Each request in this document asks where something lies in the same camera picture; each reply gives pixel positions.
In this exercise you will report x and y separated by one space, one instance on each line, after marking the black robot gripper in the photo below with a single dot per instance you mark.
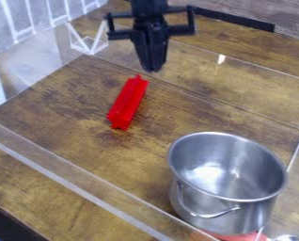
150 27

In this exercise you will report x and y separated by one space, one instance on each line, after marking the silver metal object corner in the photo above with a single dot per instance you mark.
286 237

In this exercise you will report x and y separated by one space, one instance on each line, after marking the red plastic block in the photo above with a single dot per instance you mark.
126 105

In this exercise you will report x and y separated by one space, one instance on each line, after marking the clear acrylic triangle bracket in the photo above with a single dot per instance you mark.
89 45

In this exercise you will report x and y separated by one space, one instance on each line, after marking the clear acrylic front barrier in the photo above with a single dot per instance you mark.
125 205

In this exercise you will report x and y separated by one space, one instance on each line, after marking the silver metal pot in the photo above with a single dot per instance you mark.
227 181

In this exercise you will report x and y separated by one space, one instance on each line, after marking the red object under pot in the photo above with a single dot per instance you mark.
241 237

